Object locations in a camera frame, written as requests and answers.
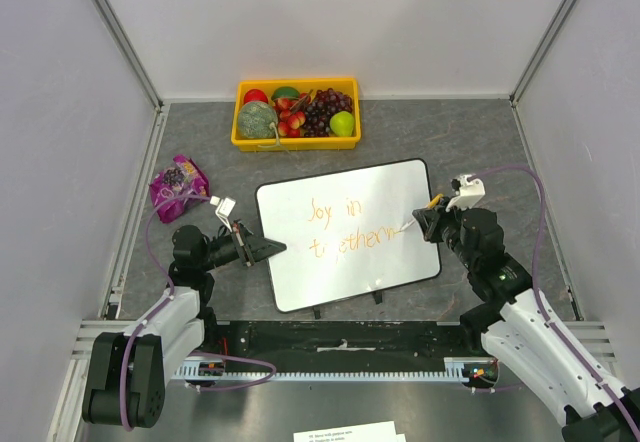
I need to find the white whiteboard black frame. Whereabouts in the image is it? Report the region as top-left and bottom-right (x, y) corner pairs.
(255, 158), (441, 313)

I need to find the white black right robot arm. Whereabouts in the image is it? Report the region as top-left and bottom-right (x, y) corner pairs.
(412, 202), (639, 441)

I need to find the purple snack bag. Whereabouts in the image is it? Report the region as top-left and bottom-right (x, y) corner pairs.
(149, 154), (210, 224)

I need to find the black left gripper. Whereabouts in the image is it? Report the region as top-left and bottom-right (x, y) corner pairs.
(199, 219), (285, 272)

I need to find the red lychee cluster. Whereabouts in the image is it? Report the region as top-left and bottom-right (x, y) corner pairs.
(274, 98), (306, 138)

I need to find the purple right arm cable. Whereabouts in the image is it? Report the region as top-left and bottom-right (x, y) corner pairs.
(472, 164), (640, 442)

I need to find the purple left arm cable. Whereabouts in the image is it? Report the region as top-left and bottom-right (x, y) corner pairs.
(119, 189), (277, 437)

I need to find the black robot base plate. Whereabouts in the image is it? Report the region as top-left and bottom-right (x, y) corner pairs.
(205, 320), (488, 374)

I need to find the red apple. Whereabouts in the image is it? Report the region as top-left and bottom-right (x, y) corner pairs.
(243, 89), (269, 104)

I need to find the dark red grape bunch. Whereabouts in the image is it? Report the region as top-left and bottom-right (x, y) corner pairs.
(302, 88), (354, 137)

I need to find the green red mango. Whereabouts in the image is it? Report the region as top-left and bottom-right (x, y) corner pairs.
(271, 86), (300, 101)

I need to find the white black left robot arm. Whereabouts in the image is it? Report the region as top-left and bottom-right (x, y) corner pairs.
(82, 221), (287, 430)

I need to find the green striped melon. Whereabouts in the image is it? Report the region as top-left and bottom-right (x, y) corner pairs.
(237, 101), (279, 139)

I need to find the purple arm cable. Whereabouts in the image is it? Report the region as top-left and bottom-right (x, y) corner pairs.
(472, 164), (640, 442)
(119, 189), (277, 437)

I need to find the yellow plastic fruit tray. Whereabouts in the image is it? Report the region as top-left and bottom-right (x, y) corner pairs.
(230, 77), (362, 152)

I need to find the white marker pen orange tip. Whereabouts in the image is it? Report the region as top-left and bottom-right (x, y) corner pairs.
(399, 193), (444, 232)

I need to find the green pear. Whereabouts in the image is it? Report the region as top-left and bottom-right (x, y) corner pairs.
(329, 111), (355, 137)

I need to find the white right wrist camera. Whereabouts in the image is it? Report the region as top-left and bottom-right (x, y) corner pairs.
(446, 174), (485, 211)

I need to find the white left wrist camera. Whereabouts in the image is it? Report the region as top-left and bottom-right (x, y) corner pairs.
(209, 195), (236, 231)

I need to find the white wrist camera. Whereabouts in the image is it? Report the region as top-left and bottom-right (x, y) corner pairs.
(209, 195), (236, 231)
(446, 174), (485, 211)

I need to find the white paper sheet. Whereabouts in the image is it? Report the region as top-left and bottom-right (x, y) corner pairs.
(293, 421), (407, 442)

